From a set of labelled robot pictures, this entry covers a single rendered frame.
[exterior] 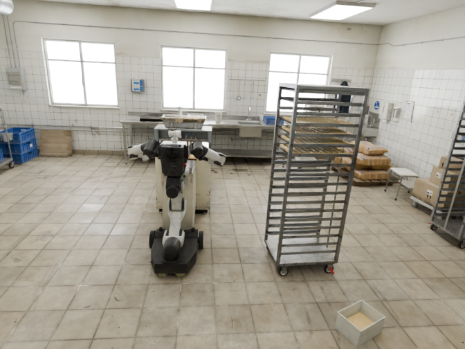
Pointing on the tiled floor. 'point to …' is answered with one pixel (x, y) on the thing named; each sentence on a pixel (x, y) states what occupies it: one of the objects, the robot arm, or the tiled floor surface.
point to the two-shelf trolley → (8, 145)
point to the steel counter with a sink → (248, 127)
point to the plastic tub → (359, 323)
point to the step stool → (402, 178)
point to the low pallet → (365, 180)
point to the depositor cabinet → (203, 203)
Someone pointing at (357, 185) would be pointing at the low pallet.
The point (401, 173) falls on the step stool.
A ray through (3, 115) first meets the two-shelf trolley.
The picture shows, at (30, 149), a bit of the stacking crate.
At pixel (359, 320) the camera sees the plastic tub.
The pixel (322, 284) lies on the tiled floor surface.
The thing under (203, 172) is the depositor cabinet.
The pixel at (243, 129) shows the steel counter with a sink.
